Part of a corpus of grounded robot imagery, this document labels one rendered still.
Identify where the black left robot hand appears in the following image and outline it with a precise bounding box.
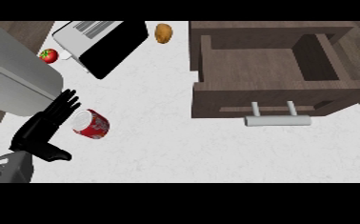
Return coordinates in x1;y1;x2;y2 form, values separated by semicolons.
10;89;83;163

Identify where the red can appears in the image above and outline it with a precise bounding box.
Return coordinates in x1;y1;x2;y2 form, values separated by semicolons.
72;108;113;140

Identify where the brown wooden drawer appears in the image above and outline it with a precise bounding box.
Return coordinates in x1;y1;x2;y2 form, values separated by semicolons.
191;32;360;119

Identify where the grey rounded appliance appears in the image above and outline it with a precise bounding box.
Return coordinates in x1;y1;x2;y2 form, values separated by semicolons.
0;27;66;118

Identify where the red tomato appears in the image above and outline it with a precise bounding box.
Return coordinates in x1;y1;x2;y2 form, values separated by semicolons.
39;48;61;65

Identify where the brown potato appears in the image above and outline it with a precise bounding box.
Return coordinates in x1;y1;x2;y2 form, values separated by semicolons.
154;23;175;45

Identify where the brown wooden cabinet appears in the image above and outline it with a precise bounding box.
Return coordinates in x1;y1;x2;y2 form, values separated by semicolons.
190;20;360;72

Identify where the silver drawer handle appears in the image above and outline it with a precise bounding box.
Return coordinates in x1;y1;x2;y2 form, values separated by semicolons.
244;100;315;128

